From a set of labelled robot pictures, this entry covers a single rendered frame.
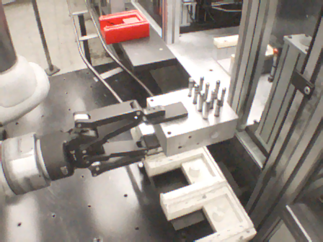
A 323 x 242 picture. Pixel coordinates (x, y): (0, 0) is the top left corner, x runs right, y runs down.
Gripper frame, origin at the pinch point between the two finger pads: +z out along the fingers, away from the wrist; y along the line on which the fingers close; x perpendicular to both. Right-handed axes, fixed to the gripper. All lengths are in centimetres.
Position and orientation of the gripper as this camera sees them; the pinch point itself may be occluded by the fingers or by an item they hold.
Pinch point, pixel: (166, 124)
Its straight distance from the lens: 46.0
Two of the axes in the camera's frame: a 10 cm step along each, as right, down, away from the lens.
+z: 9.4, -2.6, 2.4
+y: 0.0, -7.0, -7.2
